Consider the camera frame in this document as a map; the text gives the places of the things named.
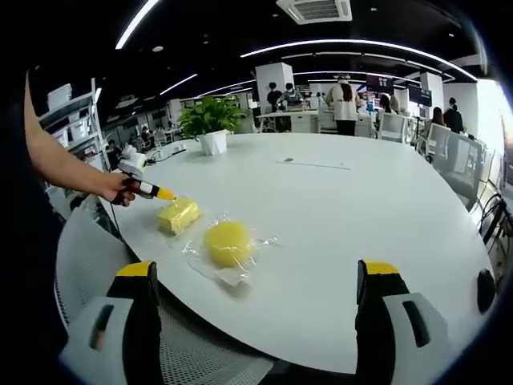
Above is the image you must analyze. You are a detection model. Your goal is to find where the person's left hand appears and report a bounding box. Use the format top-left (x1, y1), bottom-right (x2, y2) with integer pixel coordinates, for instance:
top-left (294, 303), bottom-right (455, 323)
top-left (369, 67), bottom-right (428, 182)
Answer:
top-left (98, 172), bottom-right (139, 208)

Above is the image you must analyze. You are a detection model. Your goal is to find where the white office desk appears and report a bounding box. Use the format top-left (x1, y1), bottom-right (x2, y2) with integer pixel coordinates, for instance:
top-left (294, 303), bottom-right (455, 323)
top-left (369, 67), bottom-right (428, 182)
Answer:
top-left (256, 111), bottom-right (333, 133)

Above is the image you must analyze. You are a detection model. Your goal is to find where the metal storage shelf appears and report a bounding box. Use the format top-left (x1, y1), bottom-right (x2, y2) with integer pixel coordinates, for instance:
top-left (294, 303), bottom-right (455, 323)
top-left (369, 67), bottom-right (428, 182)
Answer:
top-left (38, 78), bottom-right (107, 169)

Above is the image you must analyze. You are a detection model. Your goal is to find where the white storage box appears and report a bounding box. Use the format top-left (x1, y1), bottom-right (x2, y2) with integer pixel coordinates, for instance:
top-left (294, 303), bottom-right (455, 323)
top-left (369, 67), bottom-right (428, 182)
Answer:
top-left (46, 83), bottom-right (73, 107)

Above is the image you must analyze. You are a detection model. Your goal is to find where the person's dark clothing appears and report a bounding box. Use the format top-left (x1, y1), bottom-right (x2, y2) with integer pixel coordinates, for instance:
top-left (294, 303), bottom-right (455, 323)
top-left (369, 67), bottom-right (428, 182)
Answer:
top-left (0, 67), bottom-right (69, 362)

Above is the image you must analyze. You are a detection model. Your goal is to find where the grey office chair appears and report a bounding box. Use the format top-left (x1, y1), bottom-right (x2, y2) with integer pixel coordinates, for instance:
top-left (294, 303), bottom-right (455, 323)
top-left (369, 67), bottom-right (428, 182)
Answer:
top-left (438, 130), bottom-right (488, 209)

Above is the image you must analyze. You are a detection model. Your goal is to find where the black cable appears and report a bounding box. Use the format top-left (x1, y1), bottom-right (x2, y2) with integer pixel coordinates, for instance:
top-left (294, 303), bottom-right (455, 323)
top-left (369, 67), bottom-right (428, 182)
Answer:
top-left (110, 202), bottom-right (125, 244)

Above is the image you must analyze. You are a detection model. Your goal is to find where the white mesh office chair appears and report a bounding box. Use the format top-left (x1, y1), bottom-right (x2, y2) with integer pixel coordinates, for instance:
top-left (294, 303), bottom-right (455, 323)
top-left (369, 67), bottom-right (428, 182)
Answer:
top-left (54, 200), bottom-right (281, 385)

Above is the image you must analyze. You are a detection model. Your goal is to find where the yellow rectangular silicone block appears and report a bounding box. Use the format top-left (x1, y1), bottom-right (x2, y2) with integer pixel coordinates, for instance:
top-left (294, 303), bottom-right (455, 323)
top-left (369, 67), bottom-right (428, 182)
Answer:
top-left (154, 194), bottom-right (209, 241)

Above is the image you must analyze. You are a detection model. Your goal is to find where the long curved ceiling light strip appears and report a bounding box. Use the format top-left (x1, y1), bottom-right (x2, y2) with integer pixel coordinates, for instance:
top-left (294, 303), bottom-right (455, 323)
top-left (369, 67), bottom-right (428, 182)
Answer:
top-left (240, 38), bottom-right (478, 81)

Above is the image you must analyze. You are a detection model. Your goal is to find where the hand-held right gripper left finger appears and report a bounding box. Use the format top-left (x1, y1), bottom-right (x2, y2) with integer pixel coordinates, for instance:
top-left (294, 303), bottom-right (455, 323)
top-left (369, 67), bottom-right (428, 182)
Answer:
top-left (59, 260), bottom-right (165, 385)

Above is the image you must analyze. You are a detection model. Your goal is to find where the ceiling air conditioner vent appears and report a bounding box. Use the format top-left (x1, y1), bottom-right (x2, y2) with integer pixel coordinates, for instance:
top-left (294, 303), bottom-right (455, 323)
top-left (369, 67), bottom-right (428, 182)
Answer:
top-left (275, 0), bottom-right (353, 25)

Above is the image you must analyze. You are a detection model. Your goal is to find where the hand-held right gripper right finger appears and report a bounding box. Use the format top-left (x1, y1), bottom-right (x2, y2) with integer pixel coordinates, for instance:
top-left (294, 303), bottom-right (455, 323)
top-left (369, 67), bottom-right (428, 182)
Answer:
top-left (354, 258), bottom-right (462, 385)

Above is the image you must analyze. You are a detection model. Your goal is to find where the green plant in white pot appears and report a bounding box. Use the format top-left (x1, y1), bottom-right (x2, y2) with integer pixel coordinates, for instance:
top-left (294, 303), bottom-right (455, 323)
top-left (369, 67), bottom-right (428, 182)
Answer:
top-left (176, 95), bottom-right (248, 156)

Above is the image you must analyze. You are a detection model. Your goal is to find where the black chair frame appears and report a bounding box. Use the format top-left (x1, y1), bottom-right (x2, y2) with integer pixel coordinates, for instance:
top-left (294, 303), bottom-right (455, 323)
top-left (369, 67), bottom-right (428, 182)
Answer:
top-left (479, 192), bottom-right (513, 245)

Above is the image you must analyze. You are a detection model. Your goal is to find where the black chair armrest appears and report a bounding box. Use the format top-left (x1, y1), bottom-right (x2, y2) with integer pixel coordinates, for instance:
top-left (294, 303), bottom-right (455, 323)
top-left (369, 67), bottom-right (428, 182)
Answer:
top-left (476, 268), bottom-right (498, 314)

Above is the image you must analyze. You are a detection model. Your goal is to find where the yellow round silicone block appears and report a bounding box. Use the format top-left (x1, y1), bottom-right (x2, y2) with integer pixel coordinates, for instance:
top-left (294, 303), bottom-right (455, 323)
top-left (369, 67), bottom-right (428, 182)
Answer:
top-left (182, 212), bottom-right (280, 288)

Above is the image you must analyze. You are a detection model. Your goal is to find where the dark wall screen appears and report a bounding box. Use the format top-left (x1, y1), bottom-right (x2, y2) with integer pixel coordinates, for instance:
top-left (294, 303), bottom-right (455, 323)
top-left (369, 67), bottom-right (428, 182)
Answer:
top-left (408, 84), bottom-right (433, 106)
top-left (365, 74), bottom-right (396, 92)

